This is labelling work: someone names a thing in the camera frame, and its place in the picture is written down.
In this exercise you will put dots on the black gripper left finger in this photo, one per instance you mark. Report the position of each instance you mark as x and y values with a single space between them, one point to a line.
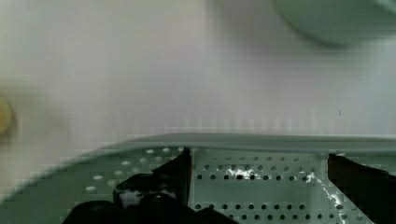
160 197

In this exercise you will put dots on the mint green strainer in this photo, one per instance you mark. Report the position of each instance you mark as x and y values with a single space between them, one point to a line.
252 179

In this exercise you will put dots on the mint green cup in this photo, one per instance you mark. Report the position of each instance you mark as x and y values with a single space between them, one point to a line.
339 22

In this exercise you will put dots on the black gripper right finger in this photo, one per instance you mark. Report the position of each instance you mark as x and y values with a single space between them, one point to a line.
372 190

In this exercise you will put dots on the peeled toy banana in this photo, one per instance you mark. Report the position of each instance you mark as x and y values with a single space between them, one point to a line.
6 117

